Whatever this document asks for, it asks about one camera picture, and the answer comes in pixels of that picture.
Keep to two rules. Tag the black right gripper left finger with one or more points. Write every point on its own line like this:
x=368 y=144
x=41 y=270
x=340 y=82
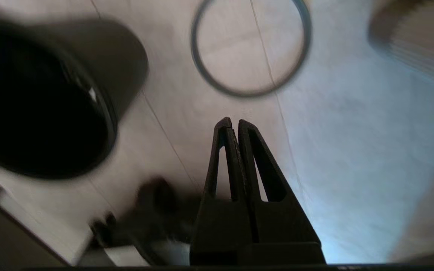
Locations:
x=220 y=229

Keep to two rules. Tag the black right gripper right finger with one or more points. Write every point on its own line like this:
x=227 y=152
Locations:
x=285 y=229

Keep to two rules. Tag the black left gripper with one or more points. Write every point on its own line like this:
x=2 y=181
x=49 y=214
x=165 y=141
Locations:
x=160 y=203

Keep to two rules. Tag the black round trash bin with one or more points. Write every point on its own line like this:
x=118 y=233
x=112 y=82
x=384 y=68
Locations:
x=32 y=105

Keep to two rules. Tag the grey ribbed round object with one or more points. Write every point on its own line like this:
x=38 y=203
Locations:
x=420 y=37

